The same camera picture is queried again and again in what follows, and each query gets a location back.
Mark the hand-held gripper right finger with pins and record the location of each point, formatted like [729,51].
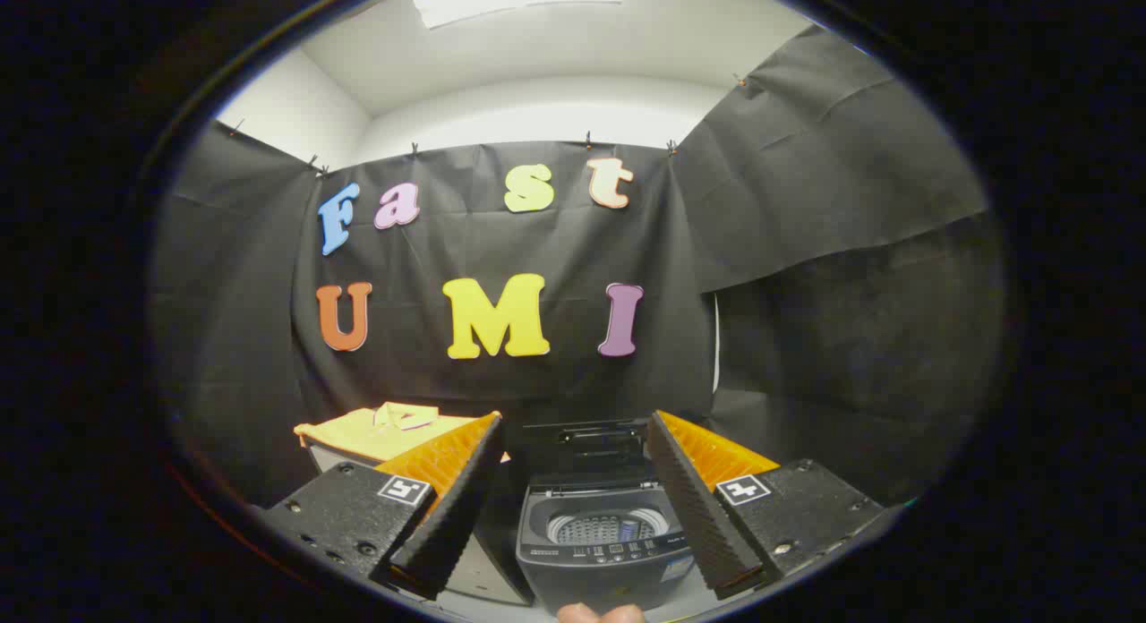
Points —
[698,516]

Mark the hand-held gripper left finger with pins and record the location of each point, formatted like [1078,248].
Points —
[452,516]

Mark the dark grey washing machine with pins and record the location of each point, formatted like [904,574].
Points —
[609,571]

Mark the orange polo shirt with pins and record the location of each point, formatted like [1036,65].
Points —
[376,435]

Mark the black backdrop cloth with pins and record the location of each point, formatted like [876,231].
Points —
[448,247]

